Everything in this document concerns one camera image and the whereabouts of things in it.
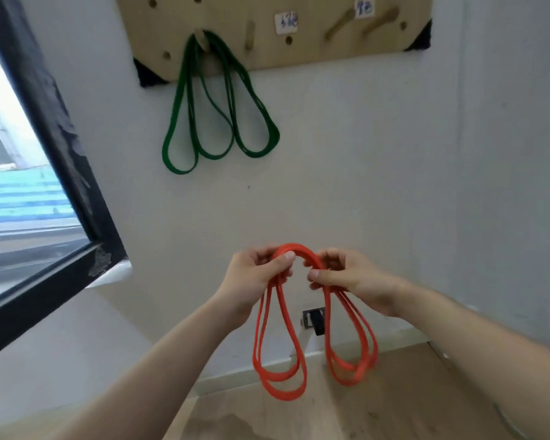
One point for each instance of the person's left hand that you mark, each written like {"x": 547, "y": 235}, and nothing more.
{"x": 243, "y": 284}

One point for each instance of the person's right hand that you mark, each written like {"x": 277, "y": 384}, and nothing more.
{"x": 362, "y": 279}

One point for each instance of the person's right thumb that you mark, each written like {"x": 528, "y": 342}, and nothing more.
{"x": 327, "y": 278}

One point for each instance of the person's left thumb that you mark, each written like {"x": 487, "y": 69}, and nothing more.
{"x": 263, "y": 254}

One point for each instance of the orange resistance band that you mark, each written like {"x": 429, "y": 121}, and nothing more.
{"x": 279, "y": 343}

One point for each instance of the person's right forearm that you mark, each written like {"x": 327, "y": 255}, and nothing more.
{"x": 481, "y": 343}

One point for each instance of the person's left forearm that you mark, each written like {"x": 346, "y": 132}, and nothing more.
{"x": 165, "y": 380}

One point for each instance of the black plug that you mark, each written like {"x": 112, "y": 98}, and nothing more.
{"x": 318, "y": 323}

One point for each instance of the white baseboard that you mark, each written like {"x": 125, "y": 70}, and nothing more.
{"x": 311, "y": 361}

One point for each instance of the green resistance band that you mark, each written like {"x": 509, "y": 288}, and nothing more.
{"x": 190, "y": 132}

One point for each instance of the white window sill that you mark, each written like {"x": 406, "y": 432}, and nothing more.
{"x": 112, "y": 273}

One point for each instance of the wooden pegboard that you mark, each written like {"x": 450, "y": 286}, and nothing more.
{"x": 302, "y": 45}

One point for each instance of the wooden peg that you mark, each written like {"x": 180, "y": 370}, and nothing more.
{"x": 380, "y": 20}
{"x": 250, "y": 35}
{"x": 340, "y": 23}
{"x": 202, "y": 40}

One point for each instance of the white paper label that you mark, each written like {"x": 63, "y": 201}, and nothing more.
{"x": 364, "y": 7}
{"x": 286, "y": 22}

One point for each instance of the wall power socket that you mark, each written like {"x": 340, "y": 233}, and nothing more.
{"x": 309, "y": 318}

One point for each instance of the black corner bracket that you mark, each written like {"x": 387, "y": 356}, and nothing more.
{"x": 146, "y": 75}
{"x": 421, "y": 38}

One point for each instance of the black window frame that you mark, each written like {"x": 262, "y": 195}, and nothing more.
{"x": 64, "y": 146}

